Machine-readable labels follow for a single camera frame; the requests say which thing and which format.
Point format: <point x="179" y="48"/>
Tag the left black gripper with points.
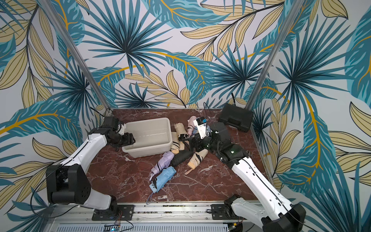
<point x="128" y="139"/>

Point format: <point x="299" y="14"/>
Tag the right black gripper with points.
<point x="192" y="139"/>

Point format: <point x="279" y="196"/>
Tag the black umbrella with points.
<point x="181" y="157"/>

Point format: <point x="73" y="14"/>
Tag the beige plastic storage box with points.
<point x="152" y="137"/>

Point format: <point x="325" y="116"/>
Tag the lavender umbrella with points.
<point x="163" y="163"/>

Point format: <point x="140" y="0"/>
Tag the light blue umbrella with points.
<point x="159" y="182"/>

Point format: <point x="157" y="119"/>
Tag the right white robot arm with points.
<point x="276" y="213"/>

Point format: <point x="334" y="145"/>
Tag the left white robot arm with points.
<point x="67" y="182"/>

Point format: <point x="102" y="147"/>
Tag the pink folded umbrella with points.
<point x="191" y="128"/>

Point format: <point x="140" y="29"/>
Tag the beige umbrella by box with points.
<point x="180" y="131"/>

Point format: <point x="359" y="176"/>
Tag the black plastic tool case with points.
<point x="237" y="117"/>

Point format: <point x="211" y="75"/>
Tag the green circuit board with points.
<point x="111" y="228"/>

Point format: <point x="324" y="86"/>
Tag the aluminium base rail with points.
<point x="154" y="217"/>

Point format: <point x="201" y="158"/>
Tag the left aluminium corner post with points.
<point x="57" y="22"/>

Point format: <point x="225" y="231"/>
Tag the aluminium corner post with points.
<point x="274" y="51"/>
<point x="57" y="22"/>

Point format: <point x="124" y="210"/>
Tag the right aluminium corner post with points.
<point x="274" y="51"/>

